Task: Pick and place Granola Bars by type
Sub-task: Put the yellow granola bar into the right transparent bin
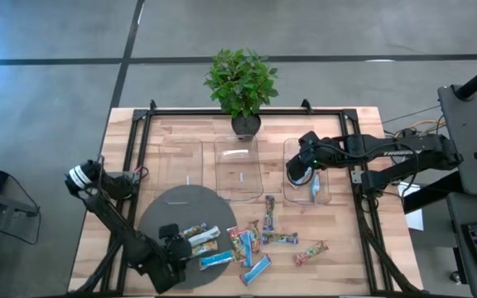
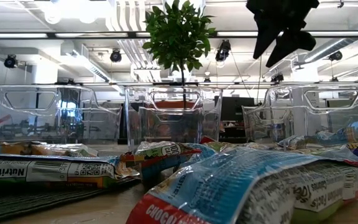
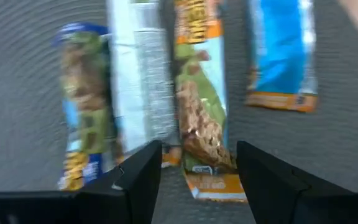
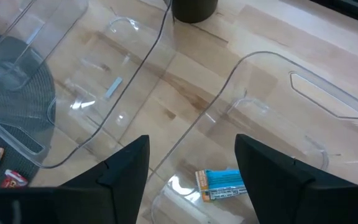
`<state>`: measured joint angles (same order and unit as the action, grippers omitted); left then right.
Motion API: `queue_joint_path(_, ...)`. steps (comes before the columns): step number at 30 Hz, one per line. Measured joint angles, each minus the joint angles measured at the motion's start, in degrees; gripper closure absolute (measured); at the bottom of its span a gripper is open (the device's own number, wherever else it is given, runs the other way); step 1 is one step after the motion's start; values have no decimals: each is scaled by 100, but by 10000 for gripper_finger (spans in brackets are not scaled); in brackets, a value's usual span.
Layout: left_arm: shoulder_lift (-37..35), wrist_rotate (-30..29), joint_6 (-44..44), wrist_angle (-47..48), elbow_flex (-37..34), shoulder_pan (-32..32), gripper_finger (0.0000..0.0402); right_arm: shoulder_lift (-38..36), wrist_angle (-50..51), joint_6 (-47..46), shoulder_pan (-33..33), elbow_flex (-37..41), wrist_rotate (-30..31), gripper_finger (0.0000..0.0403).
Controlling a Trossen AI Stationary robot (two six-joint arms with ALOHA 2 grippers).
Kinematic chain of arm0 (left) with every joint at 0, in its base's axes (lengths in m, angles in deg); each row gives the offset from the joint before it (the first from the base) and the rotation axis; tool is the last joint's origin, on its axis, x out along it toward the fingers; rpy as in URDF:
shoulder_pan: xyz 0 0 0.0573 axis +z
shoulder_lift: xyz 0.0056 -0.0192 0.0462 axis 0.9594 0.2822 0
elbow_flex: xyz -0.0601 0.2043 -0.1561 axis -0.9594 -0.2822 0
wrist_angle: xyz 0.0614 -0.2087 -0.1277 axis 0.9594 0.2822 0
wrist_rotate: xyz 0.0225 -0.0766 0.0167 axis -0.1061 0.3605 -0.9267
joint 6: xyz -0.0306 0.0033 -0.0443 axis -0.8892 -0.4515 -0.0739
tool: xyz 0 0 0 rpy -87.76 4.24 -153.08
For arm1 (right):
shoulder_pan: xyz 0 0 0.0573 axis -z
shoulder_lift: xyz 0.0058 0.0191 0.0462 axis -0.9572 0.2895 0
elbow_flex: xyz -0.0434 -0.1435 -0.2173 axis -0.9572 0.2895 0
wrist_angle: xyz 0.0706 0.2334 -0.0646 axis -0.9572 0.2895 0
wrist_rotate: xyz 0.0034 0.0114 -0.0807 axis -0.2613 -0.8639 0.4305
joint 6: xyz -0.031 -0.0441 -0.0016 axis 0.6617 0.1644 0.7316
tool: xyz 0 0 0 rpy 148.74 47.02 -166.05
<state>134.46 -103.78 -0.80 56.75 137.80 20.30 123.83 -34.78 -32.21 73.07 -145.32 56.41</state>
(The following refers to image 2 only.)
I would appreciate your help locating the orange green granola bar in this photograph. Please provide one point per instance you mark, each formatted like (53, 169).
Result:
(225, 146)

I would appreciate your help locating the long ceiling light strip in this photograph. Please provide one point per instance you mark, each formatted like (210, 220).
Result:
(89, 35)

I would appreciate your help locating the gold granola bar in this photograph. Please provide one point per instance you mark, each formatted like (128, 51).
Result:
(20, 149)

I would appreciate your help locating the green leafy plant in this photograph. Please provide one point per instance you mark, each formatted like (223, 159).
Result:
(179, 37)

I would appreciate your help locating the black background monitor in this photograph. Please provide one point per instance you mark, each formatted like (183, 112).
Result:
(235, 109)

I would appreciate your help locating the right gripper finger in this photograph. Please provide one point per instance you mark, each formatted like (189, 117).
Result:
(266, 31)
(297, 42)

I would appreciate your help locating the round plant pot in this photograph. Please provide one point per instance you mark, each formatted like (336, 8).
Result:
(176, 104)

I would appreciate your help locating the red green granola bar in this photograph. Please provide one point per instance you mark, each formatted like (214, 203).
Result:
(163, 152)

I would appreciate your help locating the black ceiling spotlight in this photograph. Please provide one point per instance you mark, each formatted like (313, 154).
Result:
(277, 77)
(335, 56)
(116, 56)
(223, 51)
(10, 61)

